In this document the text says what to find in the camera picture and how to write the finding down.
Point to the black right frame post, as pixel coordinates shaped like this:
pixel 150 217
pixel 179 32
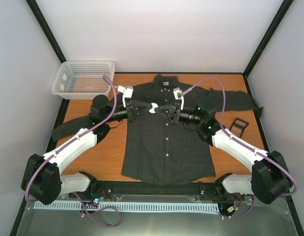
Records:
pixel 277 19

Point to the black frame post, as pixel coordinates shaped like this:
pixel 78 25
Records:
pixel 277 19
pixel 35 9

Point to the blue white brooch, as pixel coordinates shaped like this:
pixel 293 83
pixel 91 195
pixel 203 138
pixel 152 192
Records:
pixel 152 109

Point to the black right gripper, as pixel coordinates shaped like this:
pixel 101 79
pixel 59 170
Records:
pixel 175 119

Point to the white perforated plastic basket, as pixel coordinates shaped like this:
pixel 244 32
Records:
pixel 83 79

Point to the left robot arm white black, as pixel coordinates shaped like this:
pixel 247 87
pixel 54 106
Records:
pixel 43 179

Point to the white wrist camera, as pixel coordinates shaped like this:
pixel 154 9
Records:
pixel 179 97
pixel 127 92

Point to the small black square holder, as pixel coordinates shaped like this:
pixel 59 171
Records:
pixel 238 127

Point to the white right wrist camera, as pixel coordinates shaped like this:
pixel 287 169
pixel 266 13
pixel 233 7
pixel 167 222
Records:
pixel 179 97

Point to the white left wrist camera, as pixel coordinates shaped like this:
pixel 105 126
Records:
pixel 127 92

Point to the light blue slotted cable duct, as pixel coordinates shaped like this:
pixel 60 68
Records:
pixel 133 207

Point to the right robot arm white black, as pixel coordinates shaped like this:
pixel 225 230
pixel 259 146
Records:
pixel 269 176

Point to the black left frame post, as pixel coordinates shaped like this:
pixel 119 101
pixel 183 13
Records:
pixel 35 9

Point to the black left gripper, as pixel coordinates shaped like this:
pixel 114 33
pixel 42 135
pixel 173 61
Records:
pixel 130 108

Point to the dark grey pinstriped shirt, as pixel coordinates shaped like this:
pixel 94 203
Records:
pixel 160 153

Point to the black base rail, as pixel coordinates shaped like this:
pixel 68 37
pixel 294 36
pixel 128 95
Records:
pixel 110 190

